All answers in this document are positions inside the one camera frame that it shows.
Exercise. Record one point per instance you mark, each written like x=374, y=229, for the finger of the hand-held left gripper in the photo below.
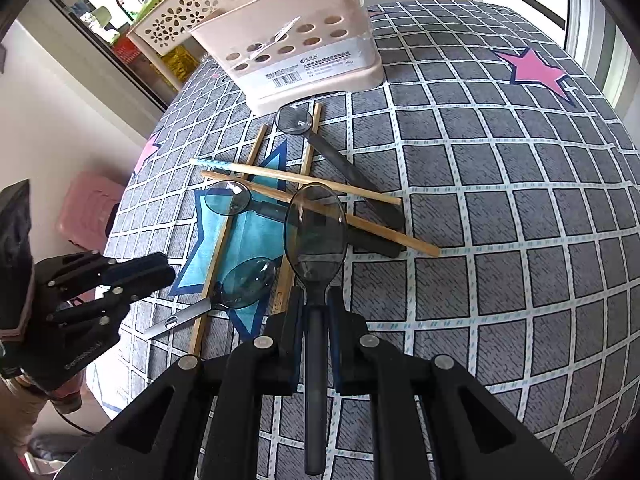
x=100, y=307
x=140, y=270

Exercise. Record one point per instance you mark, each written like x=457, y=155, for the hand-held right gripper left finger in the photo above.
x=286, y=352

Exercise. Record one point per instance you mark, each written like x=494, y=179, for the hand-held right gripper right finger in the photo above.
x=340, y=350

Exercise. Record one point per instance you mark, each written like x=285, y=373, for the plain wooden chopstick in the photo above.
x=400, y=243
x=308, y=152
x=201, y=333

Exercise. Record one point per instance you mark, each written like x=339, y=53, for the large clear grey spoon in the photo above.
x=315, y=240

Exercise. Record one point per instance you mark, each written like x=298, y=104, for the blue patterned wooden chopstick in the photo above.
x=280, y=173

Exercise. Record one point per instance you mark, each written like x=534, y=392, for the cream plastic utensil holder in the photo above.
x=300, y=55

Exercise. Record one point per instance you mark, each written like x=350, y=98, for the pink plastic stool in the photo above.
x=85, y=210

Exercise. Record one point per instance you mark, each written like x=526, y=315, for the grey checkered star-print cloth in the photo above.
x=500, y=210

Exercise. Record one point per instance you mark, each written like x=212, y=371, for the yellow packet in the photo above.
x=180, y=60

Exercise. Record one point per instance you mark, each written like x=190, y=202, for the cream flower-cutout rack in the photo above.
x=175, y=15

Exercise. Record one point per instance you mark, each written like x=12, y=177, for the dark sliding door frame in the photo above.
x=115, y=55

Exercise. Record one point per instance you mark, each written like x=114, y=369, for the white window frame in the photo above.
x=575, y=25

